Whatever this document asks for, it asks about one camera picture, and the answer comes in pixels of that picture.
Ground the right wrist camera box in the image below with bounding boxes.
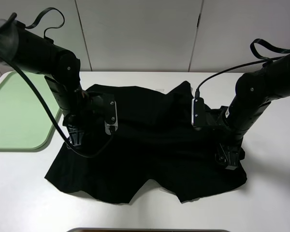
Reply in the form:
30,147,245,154
191,97,206,131

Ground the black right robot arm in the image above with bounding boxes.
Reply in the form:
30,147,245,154
216,39,290,170

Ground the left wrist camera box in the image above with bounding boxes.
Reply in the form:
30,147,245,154
89,93,118,135

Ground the black short sleeve shirt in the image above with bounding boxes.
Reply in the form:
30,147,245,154
45,81,247,204

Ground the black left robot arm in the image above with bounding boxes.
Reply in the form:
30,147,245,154
0,18,86,148

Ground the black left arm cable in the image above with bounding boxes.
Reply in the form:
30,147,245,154
0,7,116,159

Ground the green plastic tray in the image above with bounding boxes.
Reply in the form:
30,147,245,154
0,71,54,151

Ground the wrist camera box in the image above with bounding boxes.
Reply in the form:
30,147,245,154
89,93,118,135
191,97,206,131

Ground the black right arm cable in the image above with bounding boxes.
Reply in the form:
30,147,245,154
195,38,290,99

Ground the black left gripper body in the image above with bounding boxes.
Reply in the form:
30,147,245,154
63,114,90,148

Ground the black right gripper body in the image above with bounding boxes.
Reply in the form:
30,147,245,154
214,135,244,169

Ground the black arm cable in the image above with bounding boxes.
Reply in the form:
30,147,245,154
195,38,290,99
0,7,116,159

